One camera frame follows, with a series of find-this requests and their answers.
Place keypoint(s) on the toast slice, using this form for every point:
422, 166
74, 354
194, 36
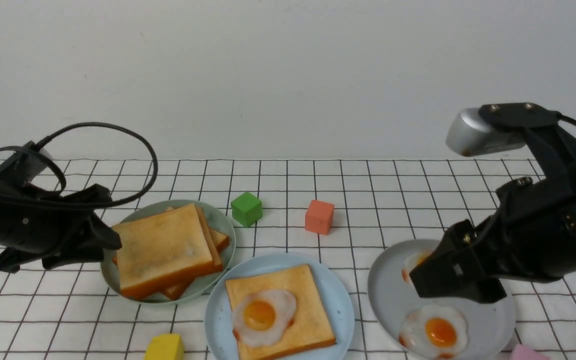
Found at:
219, 239
310, 328
165, 250
175, 292

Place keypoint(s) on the green plate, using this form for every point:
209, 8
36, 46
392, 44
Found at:
216, 220

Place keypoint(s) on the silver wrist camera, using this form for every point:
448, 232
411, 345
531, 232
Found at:
25, 163
470, 136

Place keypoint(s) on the orange-red cube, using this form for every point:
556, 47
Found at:
319, 217

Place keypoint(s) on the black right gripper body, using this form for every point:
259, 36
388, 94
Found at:
532, 236

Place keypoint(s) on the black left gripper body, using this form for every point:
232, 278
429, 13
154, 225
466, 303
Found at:
34, 218

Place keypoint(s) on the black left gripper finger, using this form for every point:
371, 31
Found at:
100, 235
13, 257

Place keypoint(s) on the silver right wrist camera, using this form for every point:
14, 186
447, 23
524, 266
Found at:
470, 136

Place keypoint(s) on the light blue plate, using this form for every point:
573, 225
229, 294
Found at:
335, 298

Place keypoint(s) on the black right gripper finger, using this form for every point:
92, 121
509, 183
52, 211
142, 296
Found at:
485, 292
454, 264

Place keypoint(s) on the yellow cube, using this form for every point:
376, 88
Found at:
166, 346

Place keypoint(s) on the green cube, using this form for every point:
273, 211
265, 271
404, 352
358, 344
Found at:
246, 209

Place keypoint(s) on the fried egg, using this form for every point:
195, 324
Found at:
435, 332
262, 318
411, 262

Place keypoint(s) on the pink cube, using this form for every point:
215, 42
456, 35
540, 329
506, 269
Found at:
522, 352

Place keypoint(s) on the grey plate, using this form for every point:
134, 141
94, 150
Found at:
489, 327

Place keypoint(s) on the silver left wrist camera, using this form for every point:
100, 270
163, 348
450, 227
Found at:
25, 163

